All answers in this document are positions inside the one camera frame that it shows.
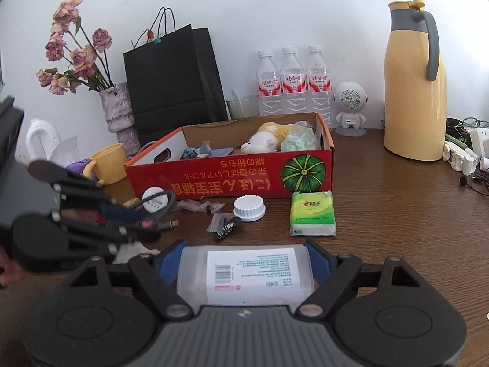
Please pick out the black framed glasses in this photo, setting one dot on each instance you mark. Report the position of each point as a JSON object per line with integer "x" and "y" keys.
{"x": 475, "y": 123}

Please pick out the purple grey textured vase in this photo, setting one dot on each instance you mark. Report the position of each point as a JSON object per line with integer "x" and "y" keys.
{"x": 118, "y": 114}

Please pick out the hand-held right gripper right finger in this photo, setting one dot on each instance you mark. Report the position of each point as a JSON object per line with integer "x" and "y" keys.
{"x": 321, "y": 263}

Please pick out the green pocket tissue packet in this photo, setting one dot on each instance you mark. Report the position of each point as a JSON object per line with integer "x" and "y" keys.
{"x": 312, "y": 214}

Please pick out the blue patterned packet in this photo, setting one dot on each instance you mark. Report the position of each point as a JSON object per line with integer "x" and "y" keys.
{"x": 195, "y": 152}

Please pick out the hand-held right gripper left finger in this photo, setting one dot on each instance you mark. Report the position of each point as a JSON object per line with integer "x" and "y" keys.
{"x": 166, "y": 265}

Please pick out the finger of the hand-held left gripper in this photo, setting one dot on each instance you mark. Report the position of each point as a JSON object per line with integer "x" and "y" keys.
{"x": 114, "y": 235}
{"x": 122, "y": 216}

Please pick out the empty clear wrapper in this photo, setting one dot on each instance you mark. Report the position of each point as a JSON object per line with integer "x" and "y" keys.
{"x": 191, "y": 205}

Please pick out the clear wrapped dark candy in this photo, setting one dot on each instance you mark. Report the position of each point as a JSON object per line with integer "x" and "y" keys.
{"x": 216, "y": 222}
{"x": 216, "y": 208}

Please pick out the white plug adapter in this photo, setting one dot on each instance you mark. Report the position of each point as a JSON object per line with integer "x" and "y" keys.
{"x": 480, "y": 139}

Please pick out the dried rose bouquet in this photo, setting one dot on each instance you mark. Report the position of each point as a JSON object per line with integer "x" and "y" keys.
{"x": 82, "y": 57}

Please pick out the small yellowish stopper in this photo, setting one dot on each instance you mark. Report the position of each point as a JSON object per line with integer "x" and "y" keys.
{"x": 132, "y": 203}

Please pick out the crumpled white tissue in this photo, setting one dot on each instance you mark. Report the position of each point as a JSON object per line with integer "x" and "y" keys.
{"x": 133, "y": 252}

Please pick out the white robot shaped speaker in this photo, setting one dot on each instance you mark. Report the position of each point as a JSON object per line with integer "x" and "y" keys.
{"x": 349, "y": 99}

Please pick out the clear glass cup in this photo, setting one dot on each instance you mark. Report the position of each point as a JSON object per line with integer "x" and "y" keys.
{"x": 242, "y": 109}

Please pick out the black paper bag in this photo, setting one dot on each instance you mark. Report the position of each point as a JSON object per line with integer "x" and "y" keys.
{"x": 172, "y": 84}

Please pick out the white ribbed bottle cap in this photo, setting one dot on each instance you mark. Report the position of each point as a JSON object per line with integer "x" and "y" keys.
{"x": 249, "y": 208}

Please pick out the greenish crumpled plastic bag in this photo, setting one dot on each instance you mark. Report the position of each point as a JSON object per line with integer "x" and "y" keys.
{"x": 301, "y": 139}

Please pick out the green binder clip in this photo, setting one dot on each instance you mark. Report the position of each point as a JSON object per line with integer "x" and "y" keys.
{"x": 158, "y": 40}

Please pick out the white and tan plush toy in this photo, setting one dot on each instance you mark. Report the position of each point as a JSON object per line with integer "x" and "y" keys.
{"x": 263, "y": 139}

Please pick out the yellow mug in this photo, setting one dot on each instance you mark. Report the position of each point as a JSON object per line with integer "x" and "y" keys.
{"x": 109, "y": 164}

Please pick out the purple tissue pack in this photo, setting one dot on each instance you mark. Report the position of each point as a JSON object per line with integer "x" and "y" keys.
{"x": 76, "y": 166}

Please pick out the red cardboard box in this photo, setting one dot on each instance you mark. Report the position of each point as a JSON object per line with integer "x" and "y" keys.
{"x": 229, "y": 179}

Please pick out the person's left hand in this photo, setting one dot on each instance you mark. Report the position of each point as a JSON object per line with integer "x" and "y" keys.
{"x": 9, "y": 269}

